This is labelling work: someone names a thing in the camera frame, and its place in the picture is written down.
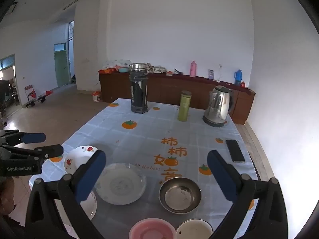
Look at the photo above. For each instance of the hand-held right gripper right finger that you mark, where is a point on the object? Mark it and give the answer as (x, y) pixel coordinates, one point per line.
(221, 176)

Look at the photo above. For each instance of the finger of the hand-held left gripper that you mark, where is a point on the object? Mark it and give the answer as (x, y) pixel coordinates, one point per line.
(33, 137)
(48, 151)

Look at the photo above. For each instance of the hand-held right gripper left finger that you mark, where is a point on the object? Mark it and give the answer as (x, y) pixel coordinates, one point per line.
(91, 176)

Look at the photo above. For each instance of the white floral plate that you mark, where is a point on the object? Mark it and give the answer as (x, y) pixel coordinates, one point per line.
(79, 154)
(91, 205)

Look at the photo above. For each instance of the clear glass plate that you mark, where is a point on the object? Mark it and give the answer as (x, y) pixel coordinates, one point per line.
(122, 184)

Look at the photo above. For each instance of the stainless steel bowl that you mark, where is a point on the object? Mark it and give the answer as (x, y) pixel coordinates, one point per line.
(179, 195)

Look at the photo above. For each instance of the white enamel bowl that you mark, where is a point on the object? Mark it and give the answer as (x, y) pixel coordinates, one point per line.
(194, 230)

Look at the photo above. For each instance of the pink plastic bowl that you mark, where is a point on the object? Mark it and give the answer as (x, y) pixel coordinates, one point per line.
(152, 230)

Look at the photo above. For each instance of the person's left hand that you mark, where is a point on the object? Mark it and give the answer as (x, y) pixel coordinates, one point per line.
(6, 196)

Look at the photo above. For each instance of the black smartphone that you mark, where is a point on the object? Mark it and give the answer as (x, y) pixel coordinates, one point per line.
(234, 150)

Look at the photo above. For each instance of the red folding chair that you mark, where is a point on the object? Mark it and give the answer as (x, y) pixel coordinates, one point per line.
(31, 93)

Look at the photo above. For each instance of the red item on floor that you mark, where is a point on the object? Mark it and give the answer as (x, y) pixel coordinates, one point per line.
(48, 92)

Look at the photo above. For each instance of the dark clutter pile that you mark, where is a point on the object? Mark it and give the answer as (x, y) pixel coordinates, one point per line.
(6, 92)

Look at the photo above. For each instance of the stainless steel electric kettle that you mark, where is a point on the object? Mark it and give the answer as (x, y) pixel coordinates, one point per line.
(218, 105)

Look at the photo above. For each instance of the persimmon printed tablecloth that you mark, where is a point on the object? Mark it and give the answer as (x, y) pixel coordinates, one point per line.
(149, 134)

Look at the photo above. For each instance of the white plastic bucket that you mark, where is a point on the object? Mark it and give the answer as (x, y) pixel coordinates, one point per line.
(96, 96)

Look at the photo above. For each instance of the green door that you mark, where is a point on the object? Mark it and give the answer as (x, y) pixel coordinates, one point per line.
(61, 67)

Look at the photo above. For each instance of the green insulated bottle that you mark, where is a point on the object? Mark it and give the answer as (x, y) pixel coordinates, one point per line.
(184, 105)

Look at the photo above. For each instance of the orange box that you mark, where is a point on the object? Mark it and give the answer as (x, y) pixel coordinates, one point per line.
(107, 71)

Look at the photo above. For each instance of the large dark thermos jug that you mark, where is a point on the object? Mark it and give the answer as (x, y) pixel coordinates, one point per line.
(139, 89)

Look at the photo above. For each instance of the brown wooden cabinet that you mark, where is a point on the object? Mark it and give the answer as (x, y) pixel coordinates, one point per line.
(169, 89)

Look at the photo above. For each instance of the blue thermos flask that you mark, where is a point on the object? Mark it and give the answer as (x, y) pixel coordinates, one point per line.
(238, 76)

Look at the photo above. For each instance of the purple jar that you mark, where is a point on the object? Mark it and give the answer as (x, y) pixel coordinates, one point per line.
(211, 74)

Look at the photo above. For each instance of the white mesh food cover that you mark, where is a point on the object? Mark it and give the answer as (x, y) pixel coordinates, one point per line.
(117, 63)

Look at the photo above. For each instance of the teal pot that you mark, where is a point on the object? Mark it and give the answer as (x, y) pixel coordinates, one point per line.
(123, 69)

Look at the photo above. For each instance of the pink thermos flask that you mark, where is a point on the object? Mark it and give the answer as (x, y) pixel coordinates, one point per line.
(192, 69)

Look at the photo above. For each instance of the metal pot with lid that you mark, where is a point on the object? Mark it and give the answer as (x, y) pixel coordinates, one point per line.
(158, 69)

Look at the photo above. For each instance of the fluorescent ceiling light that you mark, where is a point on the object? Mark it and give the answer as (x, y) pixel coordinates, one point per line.
(73, 2)

